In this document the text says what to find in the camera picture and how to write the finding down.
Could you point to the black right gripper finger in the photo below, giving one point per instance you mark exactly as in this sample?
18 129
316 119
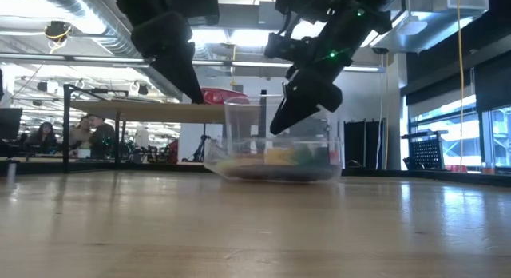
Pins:
307 96

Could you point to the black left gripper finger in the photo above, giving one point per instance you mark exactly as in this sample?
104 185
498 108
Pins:
171 50

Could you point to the yellow green crayon box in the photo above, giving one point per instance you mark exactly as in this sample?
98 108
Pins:
289 156

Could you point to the clear plastic pencil box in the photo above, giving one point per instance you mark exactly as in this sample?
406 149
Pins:
275 158

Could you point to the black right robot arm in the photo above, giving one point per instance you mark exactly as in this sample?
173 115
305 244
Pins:
375 2

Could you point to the black background robot arm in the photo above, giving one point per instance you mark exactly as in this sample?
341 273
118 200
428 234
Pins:
200 148

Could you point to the black cabinet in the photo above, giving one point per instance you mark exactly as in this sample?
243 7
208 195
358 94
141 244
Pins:
315 128

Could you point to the wooden shelf board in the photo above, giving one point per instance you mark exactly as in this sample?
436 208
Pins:
151 112

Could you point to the long ceiling light bar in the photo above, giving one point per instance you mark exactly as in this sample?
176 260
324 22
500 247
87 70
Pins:
239 64

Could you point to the red stapler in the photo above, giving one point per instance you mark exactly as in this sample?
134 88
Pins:
223 96

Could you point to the black folding panel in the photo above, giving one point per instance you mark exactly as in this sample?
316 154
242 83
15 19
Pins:
361 142

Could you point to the person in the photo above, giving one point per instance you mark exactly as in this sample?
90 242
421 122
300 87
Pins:
43 140
80 134
103 138

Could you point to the black perforated rack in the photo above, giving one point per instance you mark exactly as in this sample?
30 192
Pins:
427 152

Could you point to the black monitor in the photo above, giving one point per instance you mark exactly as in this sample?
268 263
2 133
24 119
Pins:
10 124

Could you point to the black metal table frame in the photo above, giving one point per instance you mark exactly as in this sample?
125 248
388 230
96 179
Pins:
159 167

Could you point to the black metal shelf frame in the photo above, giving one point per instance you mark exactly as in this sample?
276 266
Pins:
66 130

